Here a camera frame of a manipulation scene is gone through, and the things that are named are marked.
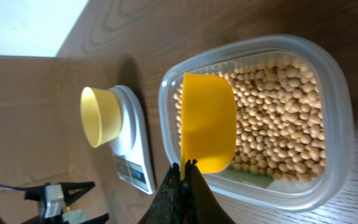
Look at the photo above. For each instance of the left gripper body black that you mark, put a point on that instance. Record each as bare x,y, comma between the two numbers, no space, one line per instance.
38,194

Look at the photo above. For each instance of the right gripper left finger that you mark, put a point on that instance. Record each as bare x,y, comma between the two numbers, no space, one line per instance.
166,207

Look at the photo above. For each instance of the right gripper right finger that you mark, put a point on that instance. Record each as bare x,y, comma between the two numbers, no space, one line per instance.
200,205

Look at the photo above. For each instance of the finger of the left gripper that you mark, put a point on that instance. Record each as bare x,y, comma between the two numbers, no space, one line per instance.
98,220
72,191

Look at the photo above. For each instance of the yellow measuring scoop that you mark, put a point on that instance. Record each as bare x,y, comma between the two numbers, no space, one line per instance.
208,123

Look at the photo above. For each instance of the white digital kitchen scale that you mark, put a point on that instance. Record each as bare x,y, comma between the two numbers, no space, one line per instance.
130,149

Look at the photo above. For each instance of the yellow bowl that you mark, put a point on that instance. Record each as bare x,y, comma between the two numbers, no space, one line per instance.
101,115

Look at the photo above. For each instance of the clear plastic container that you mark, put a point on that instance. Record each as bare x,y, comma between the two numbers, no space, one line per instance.
261,190

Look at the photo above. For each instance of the soybeans pile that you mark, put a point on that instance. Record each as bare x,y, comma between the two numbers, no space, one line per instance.
280,129

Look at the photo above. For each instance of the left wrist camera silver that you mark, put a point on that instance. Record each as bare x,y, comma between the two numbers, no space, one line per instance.
54,200

